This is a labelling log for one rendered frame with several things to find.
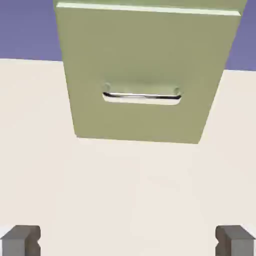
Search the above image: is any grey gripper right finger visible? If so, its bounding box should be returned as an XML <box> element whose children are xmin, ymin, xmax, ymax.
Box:
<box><xmin>215</xmin><ymin>224</ymin><xmax>256</xmax><ymax>256</ymax></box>

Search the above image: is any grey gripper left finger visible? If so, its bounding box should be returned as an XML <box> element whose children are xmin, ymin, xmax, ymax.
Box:
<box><xmin>0</xmin><ymin>224</ymin><xmax>42</xmax><ymax>256</ymax></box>

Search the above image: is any green drawer front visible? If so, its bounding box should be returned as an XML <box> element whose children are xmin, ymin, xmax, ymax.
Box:
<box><xmin>55</xmin><ymin>2</ymin><xmax>242</xmax><ymax>145</ymax></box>

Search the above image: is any green painted cabinet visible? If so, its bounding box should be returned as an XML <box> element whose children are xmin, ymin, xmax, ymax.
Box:
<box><xmin>52</xmin><ymin>0</ymin><xmax>249</xmax><ymax>145</ymax></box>

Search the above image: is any silver curved drawer handle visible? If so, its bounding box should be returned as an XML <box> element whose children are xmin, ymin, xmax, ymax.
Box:
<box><xmin>101</xmin><ymin>82</ymin><xmax>182</xmax><ymax>106</ymax></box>

